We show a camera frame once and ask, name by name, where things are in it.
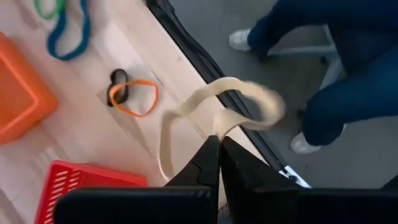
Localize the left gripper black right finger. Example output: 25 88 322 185
220 136 398 224

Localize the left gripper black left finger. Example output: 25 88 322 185
52 135 221 224

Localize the cream rubber band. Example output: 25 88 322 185
158 77 286 183

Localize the orange rubber band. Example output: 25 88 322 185
108 79 160 118

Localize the black rubber band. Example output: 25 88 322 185
106 68 130 108

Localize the blue rubber band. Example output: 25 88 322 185
46 0 91 62

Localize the green rubber band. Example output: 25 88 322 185
33 0 67 21

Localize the red slotted plastic basket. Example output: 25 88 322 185
34 160 148 224

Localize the person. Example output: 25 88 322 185
229 0 398 155

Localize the white chair base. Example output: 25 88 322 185
267 24 346 91

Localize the orange slotted plastic basket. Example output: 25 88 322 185
0 30 59 146

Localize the black metal table frame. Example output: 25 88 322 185
144 0 312 189

